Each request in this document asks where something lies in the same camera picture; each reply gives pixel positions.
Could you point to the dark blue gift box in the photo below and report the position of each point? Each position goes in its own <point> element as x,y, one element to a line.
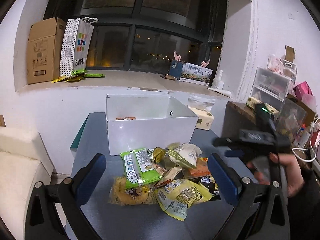
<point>176,69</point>

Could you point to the landscape printed tissue box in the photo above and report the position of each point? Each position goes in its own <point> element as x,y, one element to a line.
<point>192,73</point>

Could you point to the white tube on sill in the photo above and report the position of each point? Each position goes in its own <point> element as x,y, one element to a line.
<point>221,91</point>

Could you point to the green snack packets on sill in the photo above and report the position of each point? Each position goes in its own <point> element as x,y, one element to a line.
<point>77,76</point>

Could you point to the cream leather sofa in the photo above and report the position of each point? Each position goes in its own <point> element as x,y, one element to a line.
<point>24,161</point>

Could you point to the white lotion bottle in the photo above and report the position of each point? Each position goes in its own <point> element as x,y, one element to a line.
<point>217,81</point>

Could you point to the white Sanfu shopping bag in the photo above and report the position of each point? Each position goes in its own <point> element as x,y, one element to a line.
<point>75,44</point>

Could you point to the brown cardboard box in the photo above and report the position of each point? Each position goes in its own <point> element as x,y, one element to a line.
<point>44,50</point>

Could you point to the orange checked cream snack bag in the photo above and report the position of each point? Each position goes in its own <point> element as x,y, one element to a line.
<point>201,170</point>

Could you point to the green barcode snack pack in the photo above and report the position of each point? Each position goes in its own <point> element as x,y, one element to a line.
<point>139,170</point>

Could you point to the pink gift bag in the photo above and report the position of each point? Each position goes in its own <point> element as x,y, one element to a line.
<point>304,93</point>

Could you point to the olive green small snack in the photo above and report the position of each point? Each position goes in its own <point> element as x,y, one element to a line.
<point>158,154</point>

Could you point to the yellow snack bag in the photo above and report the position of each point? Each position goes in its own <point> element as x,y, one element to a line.
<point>179,195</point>

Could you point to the black potato chip bag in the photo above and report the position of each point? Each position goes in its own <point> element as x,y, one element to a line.
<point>210,184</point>

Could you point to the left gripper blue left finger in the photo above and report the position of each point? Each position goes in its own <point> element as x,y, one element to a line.
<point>42,220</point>

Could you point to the yellow round cracker pack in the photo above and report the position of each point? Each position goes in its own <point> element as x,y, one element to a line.
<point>142,195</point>

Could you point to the beige tissue pack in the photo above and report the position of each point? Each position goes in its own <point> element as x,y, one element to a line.
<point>202,108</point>

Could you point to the floral orange-trim snack bag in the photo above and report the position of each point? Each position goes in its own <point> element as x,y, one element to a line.
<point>126,118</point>

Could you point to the white storage box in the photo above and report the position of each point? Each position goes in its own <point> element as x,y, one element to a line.
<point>160,120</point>

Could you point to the white cream snack pouch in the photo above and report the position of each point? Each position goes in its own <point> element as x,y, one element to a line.
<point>185,155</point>

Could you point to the person's right hand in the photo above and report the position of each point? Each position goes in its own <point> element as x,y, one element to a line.
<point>294,177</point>

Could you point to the clear plastic drawer unit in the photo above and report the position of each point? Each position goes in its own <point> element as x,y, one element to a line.
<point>270,87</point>

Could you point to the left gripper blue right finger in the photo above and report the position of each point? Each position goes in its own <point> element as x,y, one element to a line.
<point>259,211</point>

